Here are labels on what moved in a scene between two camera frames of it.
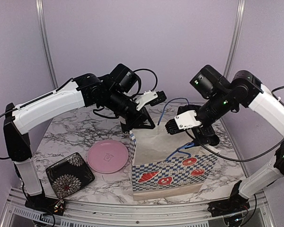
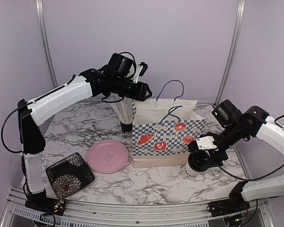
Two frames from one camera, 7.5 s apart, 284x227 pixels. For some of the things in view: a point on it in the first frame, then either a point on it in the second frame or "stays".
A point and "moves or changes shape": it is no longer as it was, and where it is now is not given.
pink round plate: x=108 y=156 stays
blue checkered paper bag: x=165 y=166 moves or changes shape
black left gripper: x=137 y=122 → x=142 y=96
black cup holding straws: x=126 y=127 stays
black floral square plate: x=69 y=175 stays
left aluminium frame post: x=46 y=42 stays
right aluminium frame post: x=235 y=35 stays
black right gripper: x=201 y=135 → x=216 y=157
